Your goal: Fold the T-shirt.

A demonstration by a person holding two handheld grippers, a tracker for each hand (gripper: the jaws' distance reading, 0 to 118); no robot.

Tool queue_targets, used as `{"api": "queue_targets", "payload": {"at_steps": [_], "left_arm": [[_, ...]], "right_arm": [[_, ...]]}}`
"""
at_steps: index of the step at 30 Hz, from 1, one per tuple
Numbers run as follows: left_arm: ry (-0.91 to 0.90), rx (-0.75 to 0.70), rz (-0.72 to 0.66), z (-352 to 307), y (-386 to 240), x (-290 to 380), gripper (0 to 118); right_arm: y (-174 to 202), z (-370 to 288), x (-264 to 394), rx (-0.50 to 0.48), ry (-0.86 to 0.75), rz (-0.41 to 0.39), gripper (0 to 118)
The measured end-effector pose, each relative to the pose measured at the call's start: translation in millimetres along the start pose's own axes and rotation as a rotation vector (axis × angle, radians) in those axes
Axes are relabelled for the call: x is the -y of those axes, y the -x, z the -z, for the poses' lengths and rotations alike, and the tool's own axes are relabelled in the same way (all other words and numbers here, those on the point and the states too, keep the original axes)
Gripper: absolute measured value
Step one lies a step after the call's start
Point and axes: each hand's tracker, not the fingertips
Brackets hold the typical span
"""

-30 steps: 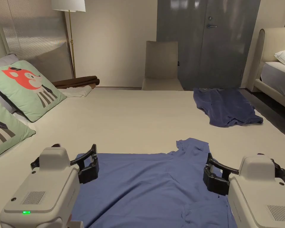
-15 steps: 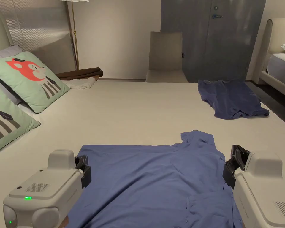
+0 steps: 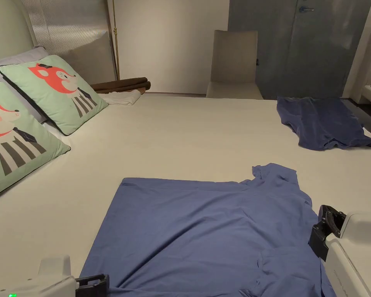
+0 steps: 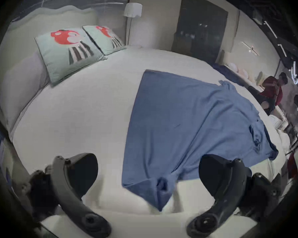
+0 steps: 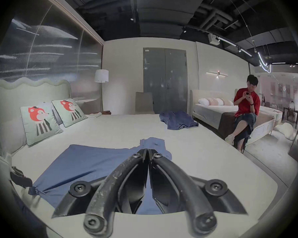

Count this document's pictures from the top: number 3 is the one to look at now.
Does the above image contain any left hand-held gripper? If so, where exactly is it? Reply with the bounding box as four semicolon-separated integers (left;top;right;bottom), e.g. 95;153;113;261
0;255;111;297

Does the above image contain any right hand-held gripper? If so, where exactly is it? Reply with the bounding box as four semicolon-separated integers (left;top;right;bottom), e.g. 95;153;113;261
308;204;371;297

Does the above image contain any blue shirt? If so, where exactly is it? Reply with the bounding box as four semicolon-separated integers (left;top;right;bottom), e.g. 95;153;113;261
276;96;371;152
79;162;338;297

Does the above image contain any green fox print cushion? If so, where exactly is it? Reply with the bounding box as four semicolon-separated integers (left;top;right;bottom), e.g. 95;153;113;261
0;55;109;136
0;81;71;203

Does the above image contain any bed with beige sheet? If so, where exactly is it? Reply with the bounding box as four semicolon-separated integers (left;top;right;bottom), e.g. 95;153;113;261
0;92;371;297

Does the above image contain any grey-blue door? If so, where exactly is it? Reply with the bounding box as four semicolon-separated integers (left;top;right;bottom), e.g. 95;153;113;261
228;0;371;100

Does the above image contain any beige upholstered chair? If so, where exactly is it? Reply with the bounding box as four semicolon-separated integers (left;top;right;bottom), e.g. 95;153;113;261
205;29;264;101

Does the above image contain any white folded cloth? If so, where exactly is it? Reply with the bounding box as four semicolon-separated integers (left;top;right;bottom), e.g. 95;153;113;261
100;89;142;107

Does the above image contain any brown rolled blanket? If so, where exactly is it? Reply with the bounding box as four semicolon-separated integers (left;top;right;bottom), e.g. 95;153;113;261
90;77;151;94

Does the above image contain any pale grey pillow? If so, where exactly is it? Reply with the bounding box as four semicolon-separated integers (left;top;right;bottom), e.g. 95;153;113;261
0;46;50;124

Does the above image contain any thin gold pole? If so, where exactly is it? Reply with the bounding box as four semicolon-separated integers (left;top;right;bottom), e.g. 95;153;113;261
111;0;121;80

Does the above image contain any pale padded headboard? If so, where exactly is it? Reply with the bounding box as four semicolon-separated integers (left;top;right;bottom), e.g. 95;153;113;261
0;0;38;67

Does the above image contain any white padded bed frame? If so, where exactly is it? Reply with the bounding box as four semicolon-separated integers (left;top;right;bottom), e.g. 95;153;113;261
342;0;371;113

